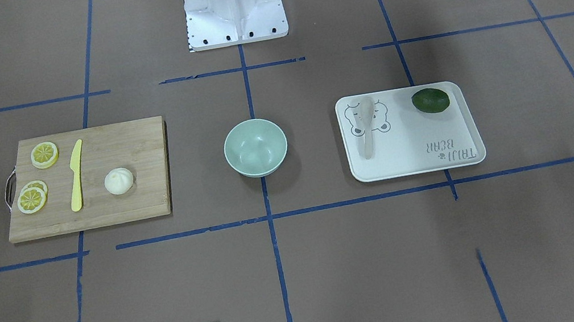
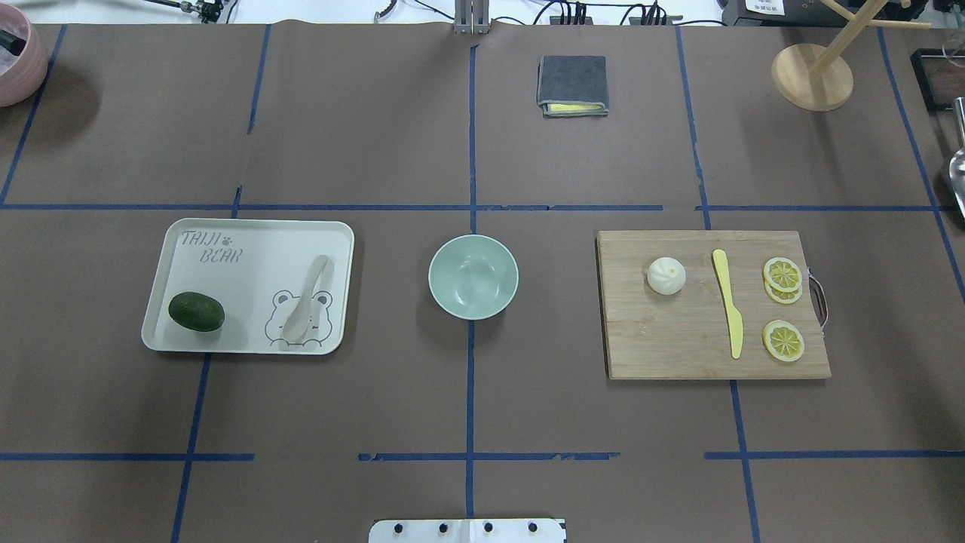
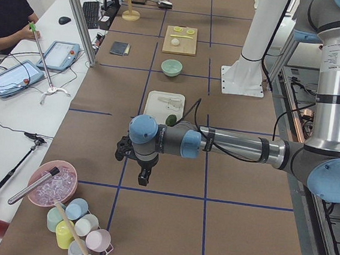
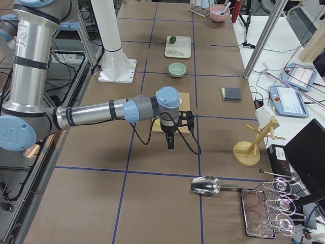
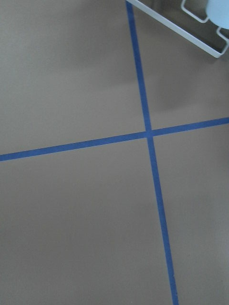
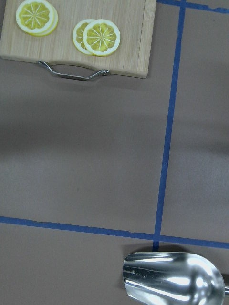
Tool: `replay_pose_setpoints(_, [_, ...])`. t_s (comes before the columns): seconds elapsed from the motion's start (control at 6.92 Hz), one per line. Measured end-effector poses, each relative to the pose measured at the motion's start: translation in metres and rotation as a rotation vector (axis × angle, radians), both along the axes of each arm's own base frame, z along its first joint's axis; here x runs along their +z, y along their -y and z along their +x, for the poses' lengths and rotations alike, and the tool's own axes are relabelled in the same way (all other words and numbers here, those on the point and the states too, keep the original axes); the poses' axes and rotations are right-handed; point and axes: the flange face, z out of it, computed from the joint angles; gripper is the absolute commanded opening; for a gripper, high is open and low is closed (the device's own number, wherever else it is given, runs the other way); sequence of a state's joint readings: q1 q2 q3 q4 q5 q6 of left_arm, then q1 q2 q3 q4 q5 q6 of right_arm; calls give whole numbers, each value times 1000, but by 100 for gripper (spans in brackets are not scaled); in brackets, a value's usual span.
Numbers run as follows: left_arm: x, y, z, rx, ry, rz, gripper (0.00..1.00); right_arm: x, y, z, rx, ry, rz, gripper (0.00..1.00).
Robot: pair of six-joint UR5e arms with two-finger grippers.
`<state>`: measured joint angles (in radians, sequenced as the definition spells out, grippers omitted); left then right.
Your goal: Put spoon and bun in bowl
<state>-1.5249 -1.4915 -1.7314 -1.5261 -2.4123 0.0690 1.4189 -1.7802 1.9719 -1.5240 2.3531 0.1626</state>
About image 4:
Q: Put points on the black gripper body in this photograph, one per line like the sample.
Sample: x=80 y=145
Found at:
x=168 y=130

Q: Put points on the white speckled spoon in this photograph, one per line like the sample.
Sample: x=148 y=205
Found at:
x=174 y=52

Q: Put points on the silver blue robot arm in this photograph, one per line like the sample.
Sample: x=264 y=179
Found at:
x=24 y=119

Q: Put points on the light green ceramic bowl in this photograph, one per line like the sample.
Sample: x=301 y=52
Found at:
x=177 y=70

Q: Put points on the pink mixing bowl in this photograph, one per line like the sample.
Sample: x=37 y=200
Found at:
x=218 y=14

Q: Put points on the steel scoop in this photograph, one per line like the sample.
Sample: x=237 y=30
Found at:
x=209 y=185

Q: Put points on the yellow sponge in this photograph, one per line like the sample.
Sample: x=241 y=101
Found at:
x=223 y=93

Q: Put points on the grey folded cloth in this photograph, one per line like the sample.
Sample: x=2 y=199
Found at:
x=232 y=94

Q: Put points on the white bear serving tray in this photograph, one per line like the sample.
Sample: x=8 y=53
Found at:
x=182 y=44

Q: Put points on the wooden mug tree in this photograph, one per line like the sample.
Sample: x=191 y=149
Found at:
x=246 y=152

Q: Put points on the white mug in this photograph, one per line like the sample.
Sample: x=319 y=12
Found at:
x=264 y=115

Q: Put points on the blue teach pendant near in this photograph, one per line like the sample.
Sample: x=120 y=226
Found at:
x=288 y=102

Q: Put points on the blue teach pendant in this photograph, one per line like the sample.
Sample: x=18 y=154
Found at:
x=288 y=102
x=299 y=76

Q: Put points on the clear wine glass upper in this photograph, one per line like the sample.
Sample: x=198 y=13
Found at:
x=278 y=185

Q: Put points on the clear wine glass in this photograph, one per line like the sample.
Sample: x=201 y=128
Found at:
x=284 y=223
x=278 y=185
x=283 y=204

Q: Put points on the metal glass rack tray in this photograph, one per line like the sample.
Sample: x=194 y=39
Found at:
x=253 y=209

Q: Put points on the black tripod stand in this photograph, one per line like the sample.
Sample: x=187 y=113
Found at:
x=245 y=17

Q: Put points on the clear wine glass middle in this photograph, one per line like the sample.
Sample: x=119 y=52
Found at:
x=283 y=204

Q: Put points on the black laptop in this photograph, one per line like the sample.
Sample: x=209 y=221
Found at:
x=305 y=153

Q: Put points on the blue teach pendant far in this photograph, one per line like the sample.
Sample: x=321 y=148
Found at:
x=299 y=76

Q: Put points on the clear wine glass lower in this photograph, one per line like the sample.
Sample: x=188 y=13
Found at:
x=284 y=223

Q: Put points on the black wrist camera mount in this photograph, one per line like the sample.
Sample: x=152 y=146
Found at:
x=186 y=121

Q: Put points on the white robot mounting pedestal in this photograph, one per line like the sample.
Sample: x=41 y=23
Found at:
x=115 y=67

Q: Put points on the aluminium frame post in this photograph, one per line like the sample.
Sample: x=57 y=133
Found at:
x=270 y=24

